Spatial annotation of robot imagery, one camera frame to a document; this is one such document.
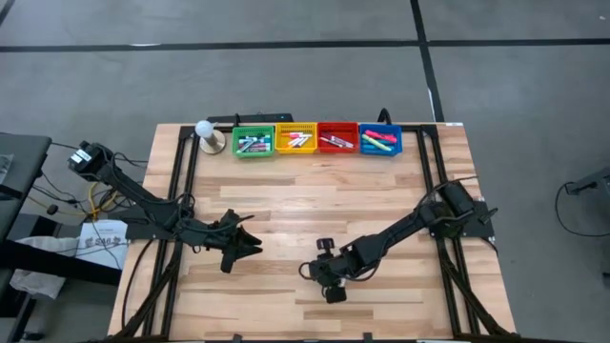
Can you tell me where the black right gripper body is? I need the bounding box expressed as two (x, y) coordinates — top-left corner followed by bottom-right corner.
(326, 250), (357, 290)

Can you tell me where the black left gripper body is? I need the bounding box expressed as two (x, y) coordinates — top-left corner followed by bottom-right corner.
(190, 208), (250, 262)

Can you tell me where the yellow highlighter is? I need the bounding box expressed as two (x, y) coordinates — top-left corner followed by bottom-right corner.
(360, 134), (394, 153)

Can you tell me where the white bulb brass lamp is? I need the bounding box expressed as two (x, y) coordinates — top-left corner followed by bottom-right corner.
(193, 119), (228, 156)

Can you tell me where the yellow plastic basket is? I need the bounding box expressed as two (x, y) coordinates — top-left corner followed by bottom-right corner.
(274, 122), (319, 155)

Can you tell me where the green plastic basket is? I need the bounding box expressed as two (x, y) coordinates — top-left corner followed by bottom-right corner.
(231, 125), (277, 160)

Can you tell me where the red plastic basket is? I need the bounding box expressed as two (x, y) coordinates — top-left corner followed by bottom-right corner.
(316, 121), (360, 154)

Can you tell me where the white printed paper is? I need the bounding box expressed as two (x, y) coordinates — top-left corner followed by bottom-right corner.
(77, 218), (130, 272)

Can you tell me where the black power strip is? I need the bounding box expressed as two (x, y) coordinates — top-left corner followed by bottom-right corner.
(207, 112), (295, 125)

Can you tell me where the blue plastic basket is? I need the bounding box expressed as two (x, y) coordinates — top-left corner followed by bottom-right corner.
(357, 123), (404, 157)

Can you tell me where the black metal beam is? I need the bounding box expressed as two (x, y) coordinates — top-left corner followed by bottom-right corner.
(0, 237), (123, 287)

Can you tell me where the white plastic bag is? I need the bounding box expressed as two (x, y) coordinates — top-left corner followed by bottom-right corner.
(9, 235), (81, 300)

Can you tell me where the grey side table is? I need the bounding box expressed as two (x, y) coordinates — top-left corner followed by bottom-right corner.
(0, 131), (52, 244)

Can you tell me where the grey furniture piece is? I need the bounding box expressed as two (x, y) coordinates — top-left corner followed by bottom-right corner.
(565, 165), (610, 196)

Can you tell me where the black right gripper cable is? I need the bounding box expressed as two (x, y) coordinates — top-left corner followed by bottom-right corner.
(297, 260), (318, 283)

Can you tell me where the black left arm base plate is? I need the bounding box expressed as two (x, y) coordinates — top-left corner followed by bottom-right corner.
(124, 204), (193, 241)

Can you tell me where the yellow cable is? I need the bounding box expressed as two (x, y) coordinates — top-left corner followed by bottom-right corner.
(28, 183), (118, 223)

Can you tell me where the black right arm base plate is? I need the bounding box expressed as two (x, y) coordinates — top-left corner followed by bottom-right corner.
(424, 199), (496, 239)

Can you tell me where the black floor cable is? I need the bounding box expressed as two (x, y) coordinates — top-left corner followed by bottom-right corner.
(554, 179), (610, 238)
(50, 140), (150, 166)

